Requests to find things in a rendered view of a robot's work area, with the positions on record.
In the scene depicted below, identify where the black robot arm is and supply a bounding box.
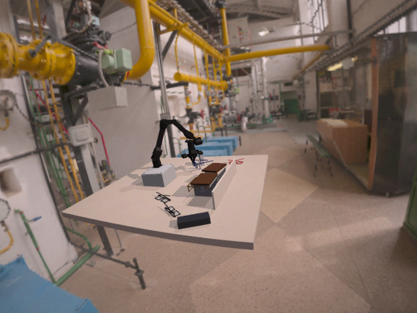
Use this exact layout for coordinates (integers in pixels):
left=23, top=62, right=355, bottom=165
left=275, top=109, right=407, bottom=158
left=151, top=119, right=203, bottom=168

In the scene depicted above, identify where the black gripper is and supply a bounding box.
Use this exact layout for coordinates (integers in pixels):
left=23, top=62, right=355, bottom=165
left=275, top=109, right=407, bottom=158
left=181, top=147, right=203, bottom=163

